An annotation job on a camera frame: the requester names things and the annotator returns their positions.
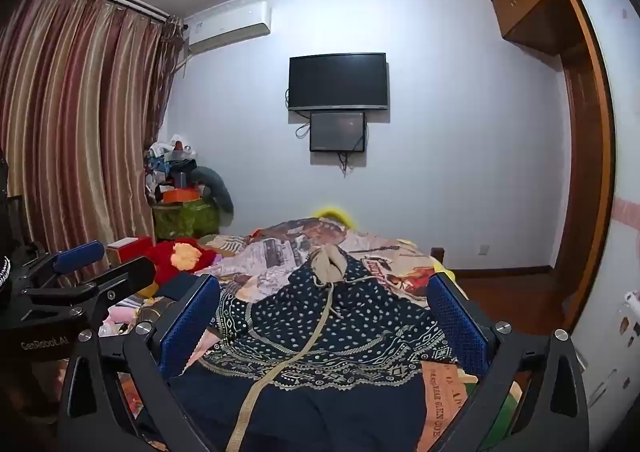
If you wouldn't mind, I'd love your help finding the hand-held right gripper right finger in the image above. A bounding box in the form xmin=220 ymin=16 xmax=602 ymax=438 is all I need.
xmin=426 ymin=272 xmax=592 ymax=452

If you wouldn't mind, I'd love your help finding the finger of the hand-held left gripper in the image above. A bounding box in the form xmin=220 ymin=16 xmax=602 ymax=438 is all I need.
xmin=22 ymin=256 xmax=158 ymax=314
xmin=14 ymin=240 xmax=106 ymax=289

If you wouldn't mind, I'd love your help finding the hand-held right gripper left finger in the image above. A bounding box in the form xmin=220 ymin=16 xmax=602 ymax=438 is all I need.
xmin=56 ymin=275 xmax=223 ymax=452

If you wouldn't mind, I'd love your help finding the navy patterned dress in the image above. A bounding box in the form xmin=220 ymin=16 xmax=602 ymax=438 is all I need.
xmin=167 ymin=244 xmax=471 ymax=452

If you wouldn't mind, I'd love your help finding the pile of clothes and bags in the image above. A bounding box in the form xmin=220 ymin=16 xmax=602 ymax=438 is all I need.
xmin=145 ymin=134 xmax=201 ymax=193

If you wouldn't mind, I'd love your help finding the red box with white lid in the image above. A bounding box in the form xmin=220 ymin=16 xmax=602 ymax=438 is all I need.
xmin=106 ymin=236 xmax=153 ymax=263

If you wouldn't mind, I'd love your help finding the pink soft toy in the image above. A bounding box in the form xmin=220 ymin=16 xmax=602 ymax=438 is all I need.
xmin=102 ymin=304 xmax=138 ymax=328

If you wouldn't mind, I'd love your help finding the red plush toy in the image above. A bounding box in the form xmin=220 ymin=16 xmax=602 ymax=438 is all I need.
xmin=142 ymin=237 xmax=218 ymax=285

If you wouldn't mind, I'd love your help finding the green storage bag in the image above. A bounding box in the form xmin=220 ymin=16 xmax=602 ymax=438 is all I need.
xmin=152 ymin=199 xmax=221 ymax=243

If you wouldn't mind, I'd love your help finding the orange box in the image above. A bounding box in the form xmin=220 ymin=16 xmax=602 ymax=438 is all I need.
xmin=161 ymin=187 xmax=201 ymax=205

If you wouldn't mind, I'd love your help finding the printed bed sheet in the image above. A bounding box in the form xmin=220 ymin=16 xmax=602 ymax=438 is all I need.
xmin=100 ymin=217 xmax=523 ymax=452

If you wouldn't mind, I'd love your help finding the grey bolster pillow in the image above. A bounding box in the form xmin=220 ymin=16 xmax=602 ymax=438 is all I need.
xmin=192 ymin=164 xmax=235 ymax=228

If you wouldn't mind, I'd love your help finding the beige fabric belt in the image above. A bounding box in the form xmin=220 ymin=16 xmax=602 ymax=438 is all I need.
xmin=226 ymin=244 xmax=351 ymax=452

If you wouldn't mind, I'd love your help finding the striped brown curtain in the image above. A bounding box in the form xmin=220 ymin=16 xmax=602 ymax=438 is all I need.
xmin=0 ymin=0 xmax=183 ymax=258

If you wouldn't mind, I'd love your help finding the yellow pillow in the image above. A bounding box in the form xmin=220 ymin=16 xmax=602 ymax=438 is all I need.
xmin=312 ymin=204 xmax=356 ymax=225

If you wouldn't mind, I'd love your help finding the white plastic hook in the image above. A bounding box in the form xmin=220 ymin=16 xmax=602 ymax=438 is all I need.
xmin=622 ymin=291 xmax=640 ymax=328

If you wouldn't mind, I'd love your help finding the pink door sticker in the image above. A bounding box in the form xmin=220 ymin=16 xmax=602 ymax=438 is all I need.
xmin=614 ymin=197 xmax=640 ymax=239

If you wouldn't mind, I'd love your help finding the dark wooden door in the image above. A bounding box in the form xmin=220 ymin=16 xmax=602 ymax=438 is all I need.
xmin=547 ymin=44 xmax=591 ymax=283

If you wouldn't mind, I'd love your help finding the white air conditioner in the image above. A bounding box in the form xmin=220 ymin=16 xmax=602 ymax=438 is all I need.
xmin=186 ymin=1 xmax=272 ymax=55

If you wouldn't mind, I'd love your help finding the small black wall monitor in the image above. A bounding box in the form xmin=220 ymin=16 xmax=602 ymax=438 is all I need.
xmin=309 ymin=111 xmax=367 ymax=153

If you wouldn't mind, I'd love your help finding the white wardrobe with wooden frame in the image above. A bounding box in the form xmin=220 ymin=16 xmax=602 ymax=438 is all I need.
xmin=560 ymin=0 xmax=640 ymax=438

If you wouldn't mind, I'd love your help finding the black wall television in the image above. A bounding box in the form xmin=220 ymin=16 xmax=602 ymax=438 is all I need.
xmin=288 ymin=52 xmax=389 ymax=112

